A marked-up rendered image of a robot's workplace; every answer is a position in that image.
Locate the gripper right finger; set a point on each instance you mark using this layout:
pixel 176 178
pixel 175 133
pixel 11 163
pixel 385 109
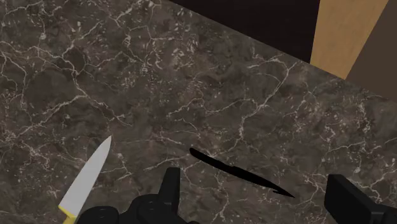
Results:
pixel 350 201

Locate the black knife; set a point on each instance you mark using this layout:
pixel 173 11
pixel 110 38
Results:
pixel 235 171

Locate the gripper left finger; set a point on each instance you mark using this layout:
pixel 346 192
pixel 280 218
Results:
pixel 161 204

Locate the light wooden door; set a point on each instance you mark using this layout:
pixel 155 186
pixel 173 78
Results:
pixel 339 34

